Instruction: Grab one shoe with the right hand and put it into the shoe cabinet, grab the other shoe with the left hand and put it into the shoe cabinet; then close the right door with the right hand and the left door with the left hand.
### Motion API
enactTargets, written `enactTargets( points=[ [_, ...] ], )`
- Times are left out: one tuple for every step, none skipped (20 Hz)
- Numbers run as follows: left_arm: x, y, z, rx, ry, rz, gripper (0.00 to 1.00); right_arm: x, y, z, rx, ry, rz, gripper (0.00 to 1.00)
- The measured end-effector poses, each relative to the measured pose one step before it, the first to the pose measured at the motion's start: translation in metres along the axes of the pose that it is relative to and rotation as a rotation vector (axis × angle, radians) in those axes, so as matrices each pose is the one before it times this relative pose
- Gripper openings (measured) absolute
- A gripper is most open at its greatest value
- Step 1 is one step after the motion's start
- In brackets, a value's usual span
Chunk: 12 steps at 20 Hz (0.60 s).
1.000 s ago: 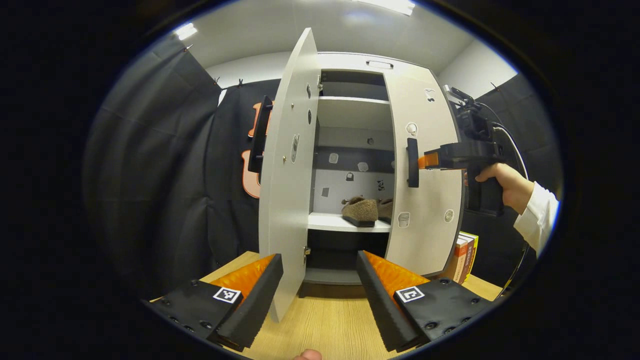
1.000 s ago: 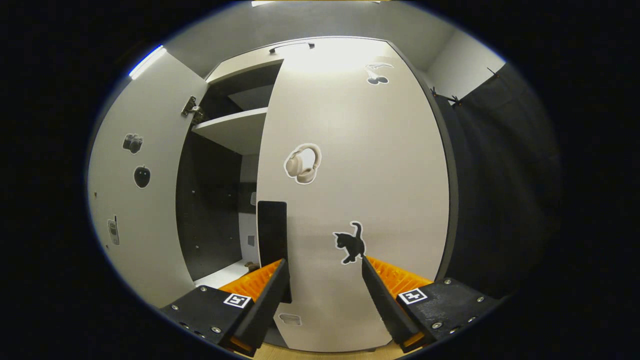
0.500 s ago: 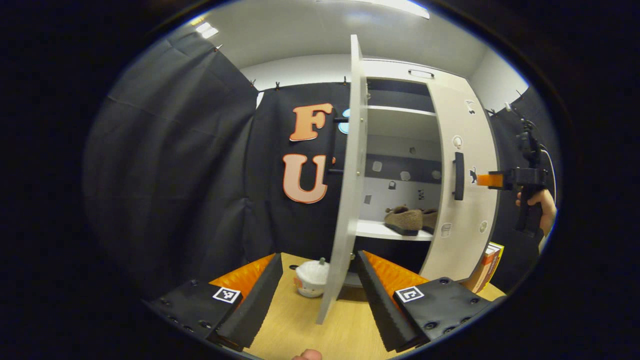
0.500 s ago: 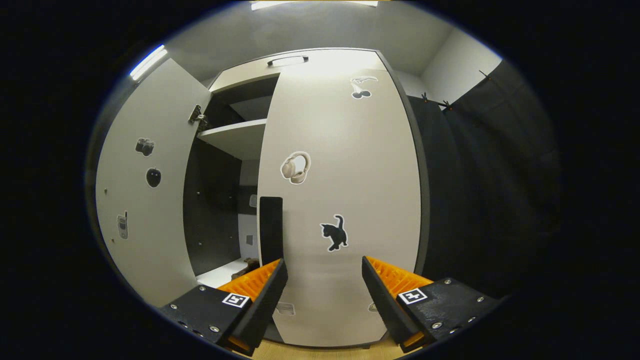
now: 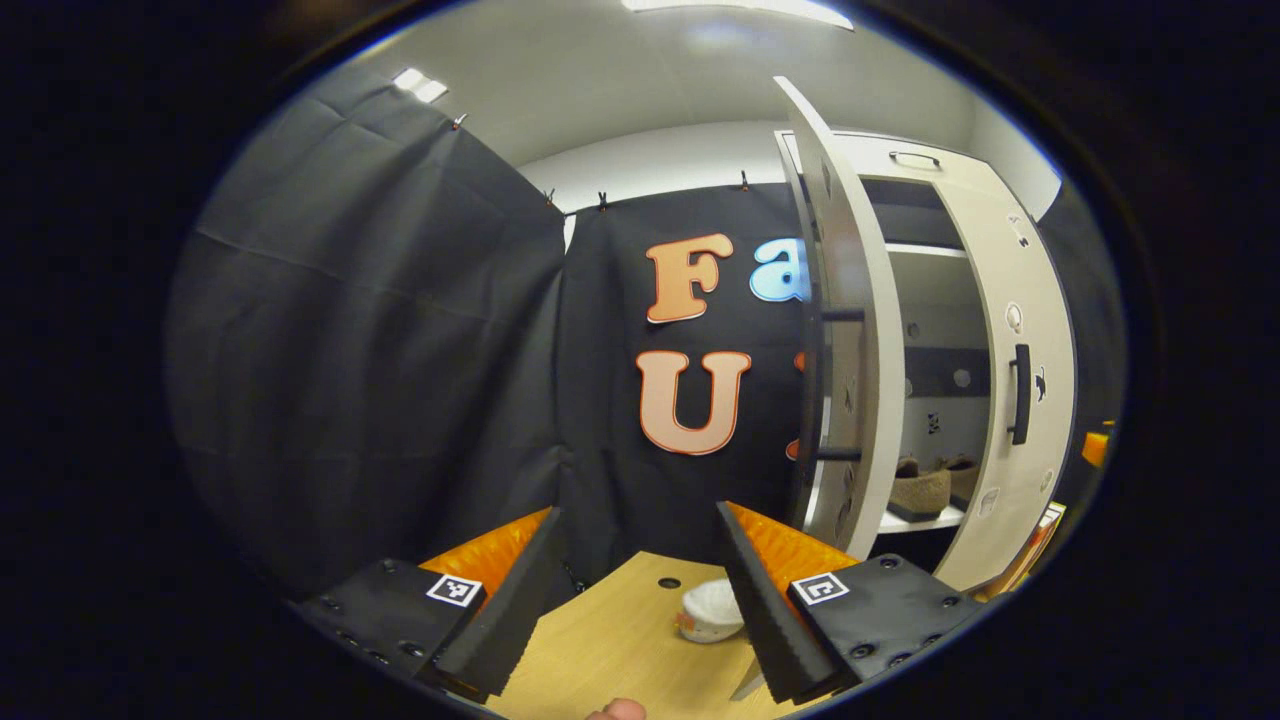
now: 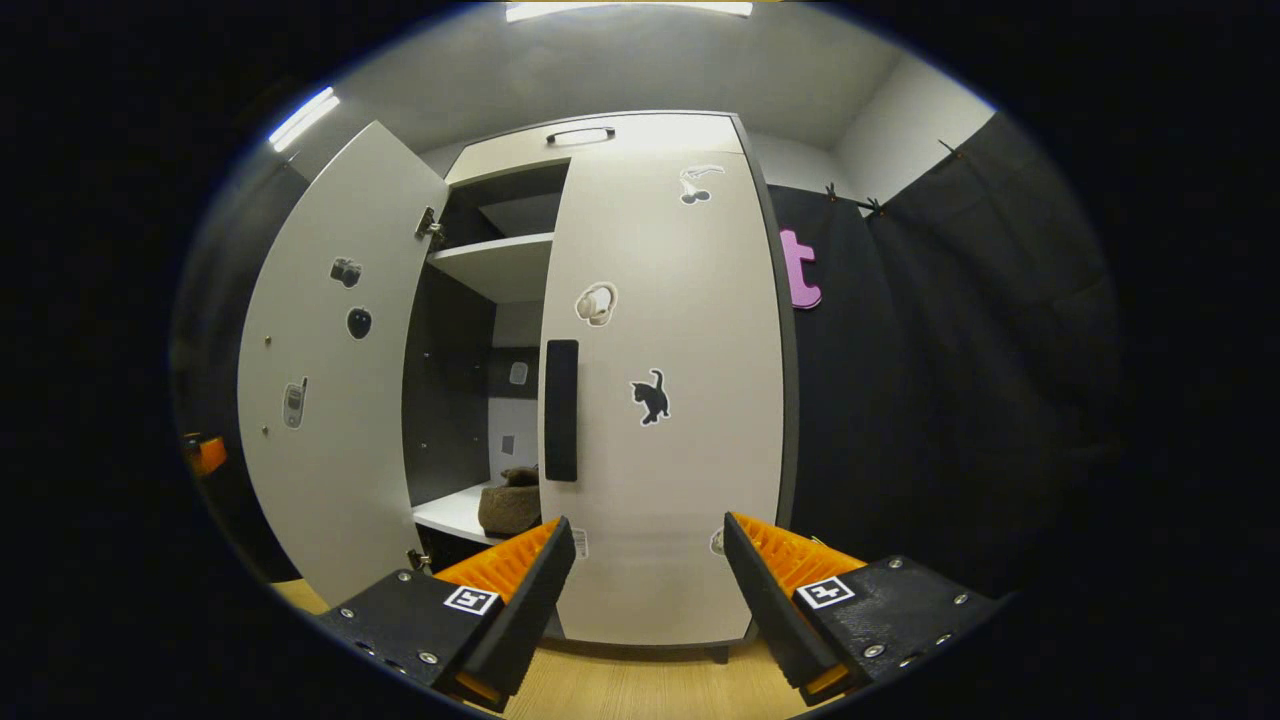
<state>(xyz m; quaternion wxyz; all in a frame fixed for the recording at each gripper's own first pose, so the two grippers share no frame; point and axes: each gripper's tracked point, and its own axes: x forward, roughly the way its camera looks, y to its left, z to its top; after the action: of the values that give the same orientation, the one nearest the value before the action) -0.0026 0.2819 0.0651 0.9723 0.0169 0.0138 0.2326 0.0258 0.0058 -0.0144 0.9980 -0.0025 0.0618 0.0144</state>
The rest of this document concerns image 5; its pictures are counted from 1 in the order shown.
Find brown fuzzy shoe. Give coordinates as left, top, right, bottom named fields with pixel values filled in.
left=945, top=455, right=982, bottom=513
left=888, top=458, right=953, bottom=524

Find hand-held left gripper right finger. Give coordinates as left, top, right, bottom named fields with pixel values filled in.
left=714, top=501, right=993, bottom=707

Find white shoe cabinet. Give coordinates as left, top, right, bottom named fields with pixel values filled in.
left=775, top=128, right=1081, bottom=596

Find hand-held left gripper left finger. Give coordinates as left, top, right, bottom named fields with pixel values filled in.
left=288, top=507, right=564, bottom=706

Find pale blue plush toy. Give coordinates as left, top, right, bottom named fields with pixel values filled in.
left=675, top=577, right=748, bottom=645

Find white cabinet drawer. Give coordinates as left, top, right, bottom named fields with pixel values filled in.
left=780, top=130, right=1001, bottom=186

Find black door handle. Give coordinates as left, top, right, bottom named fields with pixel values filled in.
left=797, top=305, right=867, bottom=466
left=1007, top=343, right=1033, bottom=447

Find white shoe cabinet door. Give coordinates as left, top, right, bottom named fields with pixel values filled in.
left=772, top=76, right=908, bottom=553
left=935, top=172, right=1078, bottom=593

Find long ceiling light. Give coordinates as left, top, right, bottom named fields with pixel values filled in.
left=620, top=0, right=856, bottom=31

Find black backdrop cloth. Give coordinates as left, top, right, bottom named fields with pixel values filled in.
left=1038, top=180, right=1129, bottom=501
left=555, top=180, right=831, bottom=601
left=163, top=65, right=568, bottom=601

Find small ceiling light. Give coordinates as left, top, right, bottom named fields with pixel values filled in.
left=392, top=67, right=450, bottom=105

